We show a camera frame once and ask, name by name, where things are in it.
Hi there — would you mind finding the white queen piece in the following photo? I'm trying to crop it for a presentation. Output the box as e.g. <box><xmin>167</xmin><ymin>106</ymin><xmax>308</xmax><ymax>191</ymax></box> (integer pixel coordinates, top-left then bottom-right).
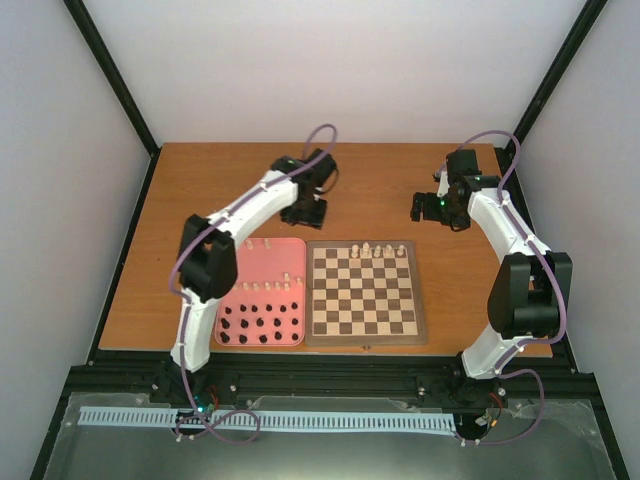
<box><xmin>360</xmin><ymin>242</ymin><xmax>372</xmax><ymax>259</ymax></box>

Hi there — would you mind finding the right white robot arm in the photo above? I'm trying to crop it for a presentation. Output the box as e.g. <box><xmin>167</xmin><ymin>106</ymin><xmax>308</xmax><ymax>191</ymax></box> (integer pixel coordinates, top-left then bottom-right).
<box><xmin>410</xmin><ymin>148</ymin><xmax>573</xmax><ymax>405</ymax></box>

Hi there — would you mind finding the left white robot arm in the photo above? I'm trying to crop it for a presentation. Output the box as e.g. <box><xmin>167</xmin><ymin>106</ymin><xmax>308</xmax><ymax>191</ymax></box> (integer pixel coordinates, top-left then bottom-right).
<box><xmin>169</xmin><ymin>149</ymin><xmax>337</xmax><ymax>403</ymax></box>

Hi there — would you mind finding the left circuit board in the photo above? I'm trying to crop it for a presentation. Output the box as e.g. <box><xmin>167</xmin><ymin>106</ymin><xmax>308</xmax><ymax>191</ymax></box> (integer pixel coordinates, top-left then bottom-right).
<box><xmin>194</xmin><ymin>385</ymin><xmax>220</xmax><ymax>414</ymax></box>

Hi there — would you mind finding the pink plastic tray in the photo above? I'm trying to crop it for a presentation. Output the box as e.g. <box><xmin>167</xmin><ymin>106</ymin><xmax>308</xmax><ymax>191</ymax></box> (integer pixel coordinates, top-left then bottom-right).
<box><xmin>213</xmin><ymin>238</ymin><xmax>307</xmax><ymax>348</ymax></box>

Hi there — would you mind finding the wooden chessboard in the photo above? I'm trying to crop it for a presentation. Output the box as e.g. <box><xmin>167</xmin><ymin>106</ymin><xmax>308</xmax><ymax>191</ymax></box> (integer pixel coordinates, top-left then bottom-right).
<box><xmin>305</xmin><ymin>240</ymin><xmax>427</xmax><ymax>349</ymax></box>

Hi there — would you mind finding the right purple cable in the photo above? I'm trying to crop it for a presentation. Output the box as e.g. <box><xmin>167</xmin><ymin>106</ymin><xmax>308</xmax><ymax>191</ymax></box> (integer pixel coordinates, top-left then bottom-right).
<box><xmin>442</xmin><ymin>130</ymin><xmax>570</xmax><ymax>447</ymax></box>

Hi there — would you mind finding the purple cable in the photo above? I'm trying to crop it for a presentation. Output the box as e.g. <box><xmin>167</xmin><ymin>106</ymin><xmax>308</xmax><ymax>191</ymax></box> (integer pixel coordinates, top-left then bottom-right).
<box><xmin>442</xmin><ymin>130</ymin><xmax>570</xmax><ymax>447</ymax></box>
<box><xmin>167</xmin><ymin>123</ymin><xmax>338</xmax><ymax>447</ymax></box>

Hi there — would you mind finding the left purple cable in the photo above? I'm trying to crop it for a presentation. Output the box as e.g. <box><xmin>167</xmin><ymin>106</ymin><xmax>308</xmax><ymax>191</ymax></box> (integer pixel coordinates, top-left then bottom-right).
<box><xmin>167</xmin><ymin>123</ymin><xmax>338</xmax><ymax>447</ymax></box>

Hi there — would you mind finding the right black frame post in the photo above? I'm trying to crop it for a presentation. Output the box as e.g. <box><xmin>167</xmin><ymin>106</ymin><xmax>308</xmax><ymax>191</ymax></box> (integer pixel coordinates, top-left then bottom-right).
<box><xmin>502</xmin><ymin>0</ymin><xmax>609</xmax><ymax>157</ymax></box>

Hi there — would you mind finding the black frame post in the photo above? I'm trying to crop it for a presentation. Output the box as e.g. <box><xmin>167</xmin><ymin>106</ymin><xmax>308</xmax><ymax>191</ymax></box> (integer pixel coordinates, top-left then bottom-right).
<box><xmin>502</xmin><ymin>0</ymin><xmax>609</xmax><ymax>157</ymax></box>
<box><xmin>62</xmin><ymin>0</ymin><xmax>162</xmax><ymax>157</ymax></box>

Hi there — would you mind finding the black aluminium frame rail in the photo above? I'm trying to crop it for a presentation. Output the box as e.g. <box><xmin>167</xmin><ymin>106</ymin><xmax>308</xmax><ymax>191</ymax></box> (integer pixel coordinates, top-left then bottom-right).
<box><xmin>62</xmin><ymin>351</ymin><xmax>602</xmax><ymax>411</ymax></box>

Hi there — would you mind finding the left black frame post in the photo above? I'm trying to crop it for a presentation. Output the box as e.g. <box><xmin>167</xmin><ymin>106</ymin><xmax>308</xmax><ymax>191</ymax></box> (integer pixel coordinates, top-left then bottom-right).
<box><xmin>62</xmin><ymin>0</ymin><xmax>162</xmax><ymax>157</ymax></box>

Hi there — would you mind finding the light blue cable duct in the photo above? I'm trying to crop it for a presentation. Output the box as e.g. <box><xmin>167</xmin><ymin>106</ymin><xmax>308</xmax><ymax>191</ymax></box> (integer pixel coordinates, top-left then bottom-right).
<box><xmin>77</xmin><ymin>406</ymin><xmax>456</xmax><ymax>436</ymax></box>

